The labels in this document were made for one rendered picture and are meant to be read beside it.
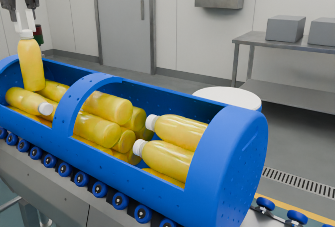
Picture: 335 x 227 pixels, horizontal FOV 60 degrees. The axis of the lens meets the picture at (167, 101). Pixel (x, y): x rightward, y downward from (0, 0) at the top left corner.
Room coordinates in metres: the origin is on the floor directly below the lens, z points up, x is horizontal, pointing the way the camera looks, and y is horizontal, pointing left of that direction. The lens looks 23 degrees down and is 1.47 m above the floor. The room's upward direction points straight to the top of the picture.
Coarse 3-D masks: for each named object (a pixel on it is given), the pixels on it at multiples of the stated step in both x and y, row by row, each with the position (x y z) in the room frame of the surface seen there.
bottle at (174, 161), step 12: (144, 144) 0.59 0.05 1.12; (156, 144) 0.56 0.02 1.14; (168, 144) 0.56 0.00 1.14; (144, 156) 0.55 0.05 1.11; (156, 156) 0.53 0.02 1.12; (168, 156) 0.52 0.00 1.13; (180, 156) 0.51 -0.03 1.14; (192, 156) 0.51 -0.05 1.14; (156, 168) 0.53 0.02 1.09; (168, 168) 0.51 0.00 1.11; (180, 168) 0.50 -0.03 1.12; (180, 180) 0.49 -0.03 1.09
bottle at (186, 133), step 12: (156, 120) 0.62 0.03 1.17; (168, 120) 0.59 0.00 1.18; (180, 120) 0.59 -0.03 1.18; (192, 120) 0.58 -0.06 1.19; (156, 132) 0.60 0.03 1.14; (168, 132) 0.57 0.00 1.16; (180, 132) 0.56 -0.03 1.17; (192, 132) 0.55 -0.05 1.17; (180, 144) 0.56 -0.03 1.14; (192, 144) 0.54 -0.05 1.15
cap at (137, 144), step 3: (138, 141) 0.60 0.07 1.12; (141, 141) 0.60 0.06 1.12; (144, 141) 0.60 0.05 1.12; (135, 144) 0.59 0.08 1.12; (138, 144) 0.59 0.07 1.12; (141, 144) 0.59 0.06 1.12; (135, 147) 0.59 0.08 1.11; (138, 147) 0.58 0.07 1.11; (135, 150) 0.58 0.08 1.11; (138, 150) 0.58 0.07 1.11; (135, 153) 0.58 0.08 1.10; (138, 153) 0.58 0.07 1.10
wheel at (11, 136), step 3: (9, 135) 0.89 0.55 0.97; (12, 135) 0.88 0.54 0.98; (15, 135) 0.88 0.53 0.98; (6, 138) 0.89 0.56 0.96; (9, 138) 0.88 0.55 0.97; (12, 138) 0.88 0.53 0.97; (15, 138) 0.88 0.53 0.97; (6, 141) 0.88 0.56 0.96; (9, 141) 0.87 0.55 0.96; (12, 141) 0.87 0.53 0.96; (15, 141) 0.87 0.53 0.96; (9, 144) 0.87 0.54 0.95; (12, 144) 0.87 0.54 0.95
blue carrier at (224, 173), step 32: (0, 64) 0.94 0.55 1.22; (64, 64) 0.94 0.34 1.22; (0, 96) 0.94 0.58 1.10; (64, 96) 0.70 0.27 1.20; (128, 96) 0.87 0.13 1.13; (160, 96) 0.77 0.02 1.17; (192, 96) 0.65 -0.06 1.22; (32, 128) 0.71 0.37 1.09; (64, 128) 0.64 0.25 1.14; (224, 128) 0.47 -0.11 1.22; (256, 128) 0.54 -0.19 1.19; (64, 160) 0.67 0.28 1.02; (96, 160) 0.56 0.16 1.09; (192, 160) 0.44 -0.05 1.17; (224, 160) 0.42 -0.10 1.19; (256, 160) 0.55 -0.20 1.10; (128, 192) 0.52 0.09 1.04; (160, 192) 0.45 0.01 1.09; (192, 192) 0.42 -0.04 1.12; (224, 192) 0.41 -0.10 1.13; (192, 224) 0.42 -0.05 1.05; (224, 224) 0.42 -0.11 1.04
